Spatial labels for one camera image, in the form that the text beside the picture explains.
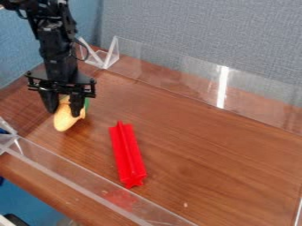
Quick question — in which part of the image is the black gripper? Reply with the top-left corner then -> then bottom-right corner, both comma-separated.
25,56 -> 96,117

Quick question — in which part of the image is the yellow green toy corn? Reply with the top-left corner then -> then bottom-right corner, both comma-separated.
53,95 -> 89,132

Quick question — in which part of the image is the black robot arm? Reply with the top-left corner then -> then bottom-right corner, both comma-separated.
0,0 -> 96,117

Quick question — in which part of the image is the red star-shaped plastic bar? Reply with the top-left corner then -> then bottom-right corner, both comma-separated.
108,121 -> 147,189

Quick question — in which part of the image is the clear acrylic corner bracket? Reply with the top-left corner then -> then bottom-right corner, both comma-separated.
79,37 -> 119,70

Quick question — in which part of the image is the black cable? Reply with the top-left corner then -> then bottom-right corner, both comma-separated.
69,36 -> 89,63

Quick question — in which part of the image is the clear acrylic left bracket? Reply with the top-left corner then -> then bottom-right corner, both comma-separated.
0,117 -> 23,155

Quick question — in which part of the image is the clear acrylic front wall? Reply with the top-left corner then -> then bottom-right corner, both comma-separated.
0,136 -> 196,226

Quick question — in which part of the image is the clear acrylic wall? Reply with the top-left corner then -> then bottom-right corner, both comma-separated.
0,136 -> 196,226
109,37 -> 302,136

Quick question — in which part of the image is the clear acrylic back wall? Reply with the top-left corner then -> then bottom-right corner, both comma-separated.
109,37 -> 302,136

